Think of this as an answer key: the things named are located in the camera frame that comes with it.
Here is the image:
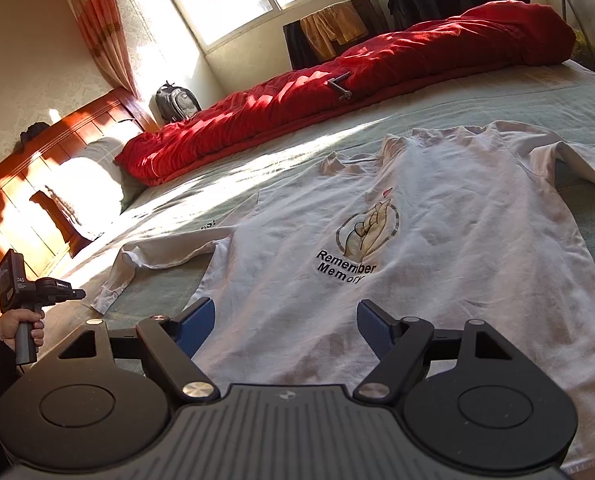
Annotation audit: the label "small dark cloth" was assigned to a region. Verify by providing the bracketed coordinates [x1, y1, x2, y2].
[20, 122, 53, 146]

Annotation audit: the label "pale pillow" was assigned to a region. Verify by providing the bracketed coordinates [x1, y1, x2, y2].
[45, 135, 146, 241]

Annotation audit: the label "black draped cloth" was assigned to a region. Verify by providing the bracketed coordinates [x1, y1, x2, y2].
[284, 20, 323, 71]

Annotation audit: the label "person's left hand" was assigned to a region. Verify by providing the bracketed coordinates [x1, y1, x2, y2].
[0, 308, 46, 350]

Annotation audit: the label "white long-sleeve shirt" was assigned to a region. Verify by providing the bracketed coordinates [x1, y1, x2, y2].
[92, 120, 595, 476]

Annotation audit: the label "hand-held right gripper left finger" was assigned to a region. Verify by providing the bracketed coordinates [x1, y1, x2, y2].
[58, 297, 219, 404]

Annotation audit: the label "wooden headboard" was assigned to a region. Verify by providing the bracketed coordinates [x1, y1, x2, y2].
[0, 87, 158, 321]

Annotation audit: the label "window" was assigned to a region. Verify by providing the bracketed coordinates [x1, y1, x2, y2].
[142, 0, 388, 53]

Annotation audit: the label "orange draped clothes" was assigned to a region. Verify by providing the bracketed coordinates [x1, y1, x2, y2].
[300, 2, 369, 58]

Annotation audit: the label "yellow bundle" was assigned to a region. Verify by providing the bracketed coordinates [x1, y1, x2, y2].
[572, 30, 595, 61]

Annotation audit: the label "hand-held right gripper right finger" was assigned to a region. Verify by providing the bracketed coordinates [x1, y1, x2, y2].
[353, 299, 515, 404]

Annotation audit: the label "pink curtain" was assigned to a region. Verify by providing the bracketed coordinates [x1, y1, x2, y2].
[50, 0, 138, 98]

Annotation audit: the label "metal crank handle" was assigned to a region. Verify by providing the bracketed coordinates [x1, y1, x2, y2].
[327, 72, 353, 101]

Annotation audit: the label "grey backpack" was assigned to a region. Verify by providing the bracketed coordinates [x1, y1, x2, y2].
[155, 81, 202, 123]

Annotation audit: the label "red quilt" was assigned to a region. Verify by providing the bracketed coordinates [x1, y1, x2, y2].
[115, 1, 577, 187]

